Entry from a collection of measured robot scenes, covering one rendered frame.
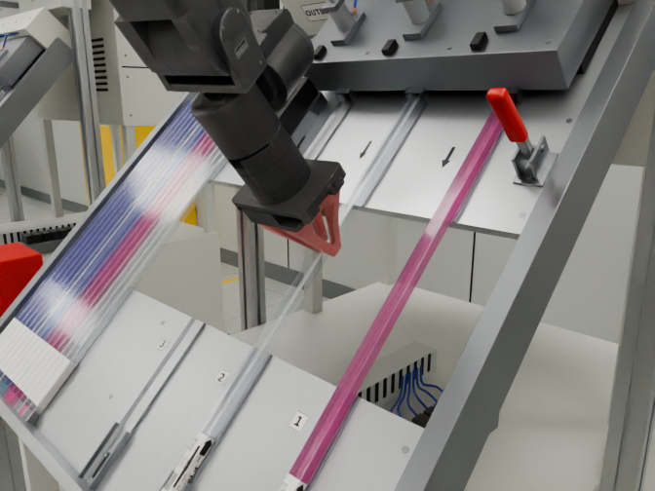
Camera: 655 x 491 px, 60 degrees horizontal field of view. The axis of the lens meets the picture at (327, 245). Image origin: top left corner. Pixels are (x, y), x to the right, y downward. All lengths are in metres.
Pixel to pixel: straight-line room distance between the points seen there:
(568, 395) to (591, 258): 1.34
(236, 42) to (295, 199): 0.15
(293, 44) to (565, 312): 2.02
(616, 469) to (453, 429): 0.43
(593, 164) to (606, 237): 1.74
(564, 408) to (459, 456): 0.55
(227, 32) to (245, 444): 0.34
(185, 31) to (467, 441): 0.35
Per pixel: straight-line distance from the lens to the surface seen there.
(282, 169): 0.49
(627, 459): 0.82
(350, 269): 2.99
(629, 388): 0.78
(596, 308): 2.36
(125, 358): 0.70
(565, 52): 0.58
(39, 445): 0.70
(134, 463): 0.61
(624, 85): 0.60
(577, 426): 0.95
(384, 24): 0.72
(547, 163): 0.54
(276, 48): 0.51
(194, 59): 0.43
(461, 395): 0.43
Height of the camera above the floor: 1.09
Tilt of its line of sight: 15 degrees down
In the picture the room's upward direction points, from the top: straight up
